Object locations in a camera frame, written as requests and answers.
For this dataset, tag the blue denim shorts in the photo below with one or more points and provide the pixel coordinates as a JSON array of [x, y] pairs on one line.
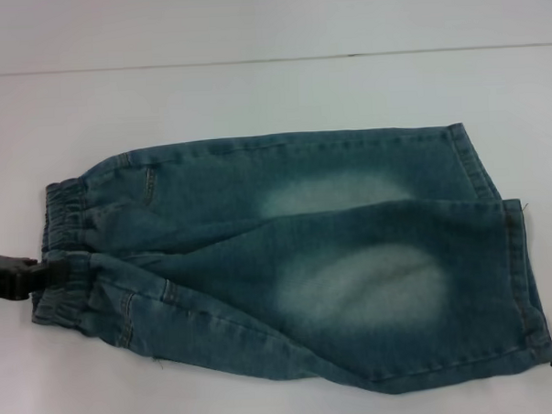
[[283, 261]]

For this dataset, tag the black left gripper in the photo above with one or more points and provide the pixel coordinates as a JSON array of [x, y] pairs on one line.
[[6, 276]]

